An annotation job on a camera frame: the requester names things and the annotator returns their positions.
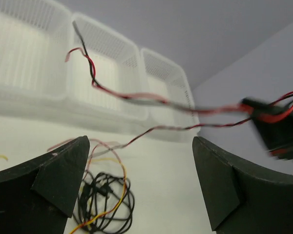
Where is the thick black cable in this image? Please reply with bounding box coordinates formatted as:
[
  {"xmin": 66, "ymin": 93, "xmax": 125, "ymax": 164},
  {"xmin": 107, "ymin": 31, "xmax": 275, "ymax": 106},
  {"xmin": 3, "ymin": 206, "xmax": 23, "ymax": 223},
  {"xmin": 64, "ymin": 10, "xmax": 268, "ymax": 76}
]
[{"xmin": 72, "ymin": 172, "xmax": 135, "ymax": 234}]

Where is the right white plastic basket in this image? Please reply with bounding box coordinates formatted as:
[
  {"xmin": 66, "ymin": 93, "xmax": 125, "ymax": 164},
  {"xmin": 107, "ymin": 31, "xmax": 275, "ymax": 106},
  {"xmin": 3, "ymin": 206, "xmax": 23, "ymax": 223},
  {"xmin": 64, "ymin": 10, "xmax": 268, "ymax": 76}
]
[{"xmin": 141, "ymin": 48, "xmax": 200, "ymax": 142}]

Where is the white plastic basket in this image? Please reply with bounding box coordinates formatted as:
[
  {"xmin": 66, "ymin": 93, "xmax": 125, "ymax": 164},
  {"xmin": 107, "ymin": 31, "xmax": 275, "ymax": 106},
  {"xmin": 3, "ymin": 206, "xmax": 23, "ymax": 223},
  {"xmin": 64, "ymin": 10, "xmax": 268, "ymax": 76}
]
[
  {"xmin": 141, "ymin": 48, "xmax": 200, "ymax": 142},
  {"xmin": 67, "ymin": 13, "xmax": 149, "ymax": 123},
  {"xmin": 0, "ymin": 0, "xmax": 71, "ymax": 116}
]

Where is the middle white plastic basket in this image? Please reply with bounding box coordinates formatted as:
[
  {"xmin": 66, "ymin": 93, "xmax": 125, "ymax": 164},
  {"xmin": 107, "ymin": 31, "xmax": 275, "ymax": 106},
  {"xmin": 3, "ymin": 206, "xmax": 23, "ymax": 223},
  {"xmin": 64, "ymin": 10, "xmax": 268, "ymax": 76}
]
[{"xmin": 67, "ymin": 13, "xmax": 149, "ymax": 123}]

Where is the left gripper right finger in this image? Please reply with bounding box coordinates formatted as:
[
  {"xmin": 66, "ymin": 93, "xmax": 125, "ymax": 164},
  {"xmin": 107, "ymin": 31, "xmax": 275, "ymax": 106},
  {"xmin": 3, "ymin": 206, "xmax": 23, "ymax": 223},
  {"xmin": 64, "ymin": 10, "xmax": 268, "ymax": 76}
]
[{"xmin": 192, "ymin": 136, "xmax": 293, "ymax": 234}]

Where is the thin black wire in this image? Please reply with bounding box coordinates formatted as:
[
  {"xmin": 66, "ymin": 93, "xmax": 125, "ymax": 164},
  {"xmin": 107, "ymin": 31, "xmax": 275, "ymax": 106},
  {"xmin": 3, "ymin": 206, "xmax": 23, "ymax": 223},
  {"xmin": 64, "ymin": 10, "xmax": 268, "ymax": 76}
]
[{"xmin": 72, "ymin": 20, "xmax": 293, "ymax": 156}]

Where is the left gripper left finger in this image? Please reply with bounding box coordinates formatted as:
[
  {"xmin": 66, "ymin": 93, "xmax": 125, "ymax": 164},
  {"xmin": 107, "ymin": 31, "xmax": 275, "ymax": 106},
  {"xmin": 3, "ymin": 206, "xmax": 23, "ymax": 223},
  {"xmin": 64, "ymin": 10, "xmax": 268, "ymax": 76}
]
[{"xmin": 0, "ymin": 136, "xmax": 90, "ymax": 234}]

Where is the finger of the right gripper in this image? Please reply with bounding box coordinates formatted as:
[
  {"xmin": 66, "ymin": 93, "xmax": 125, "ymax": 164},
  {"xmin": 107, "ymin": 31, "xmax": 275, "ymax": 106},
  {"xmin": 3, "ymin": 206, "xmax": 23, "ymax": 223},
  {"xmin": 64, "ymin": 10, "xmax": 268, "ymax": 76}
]
[{"xmin": 242, "ymin": 98, "xmax": 293, "ymax": 160}]

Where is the red thin wire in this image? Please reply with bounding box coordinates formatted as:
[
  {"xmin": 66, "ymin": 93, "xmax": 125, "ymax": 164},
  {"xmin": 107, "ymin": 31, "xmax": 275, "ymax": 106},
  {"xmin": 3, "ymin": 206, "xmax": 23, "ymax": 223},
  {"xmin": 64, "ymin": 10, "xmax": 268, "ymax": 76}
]
[{"xmin": 47, "ymin": 47, "xmax": 293, "ymax": 176}]

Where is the left white plastic basket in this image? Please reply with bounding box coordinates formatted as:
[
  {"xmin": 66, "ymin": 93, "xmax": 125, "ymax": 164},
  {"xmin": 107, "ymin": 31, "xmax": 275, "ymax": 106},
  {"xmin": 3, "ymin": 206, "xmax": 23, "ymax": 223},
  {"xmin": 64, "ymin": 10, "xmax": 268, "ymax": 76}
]
[{"xmin": 0, "ymin": 0, "xmax": 71, "ymax": 116}]

